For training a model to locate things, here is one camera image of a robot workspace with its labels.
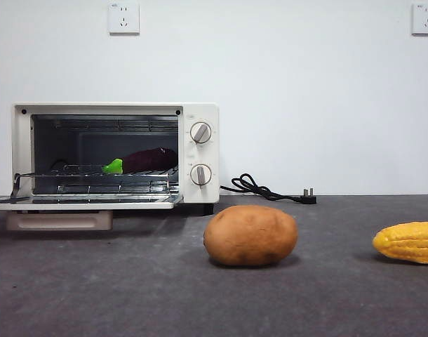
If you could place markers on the yellow corn cob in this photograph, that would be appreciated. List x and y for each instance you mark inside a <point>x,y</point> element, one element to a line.
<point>410,242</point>

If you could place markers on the purple eggplant with green stem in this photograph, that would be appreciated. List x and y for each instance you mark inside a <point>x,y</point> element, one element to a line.
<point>147,159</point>

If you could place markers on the white toaster oven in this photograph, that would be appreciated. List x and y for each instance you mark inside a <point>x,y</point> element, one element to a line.
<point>200,196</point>

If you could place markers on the beige oven knob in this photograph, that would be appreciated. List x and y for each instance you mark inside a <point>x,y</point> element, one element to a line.
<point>200,175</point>
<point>200,132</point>

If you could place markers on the brown potato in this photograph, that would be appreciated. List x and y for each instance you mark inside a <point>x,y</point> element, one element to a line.
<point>249,235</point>

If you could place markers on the white wall socket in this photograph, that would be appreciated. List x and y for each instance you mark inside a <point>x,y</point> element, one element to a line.
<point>425,19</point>
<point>123,18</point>

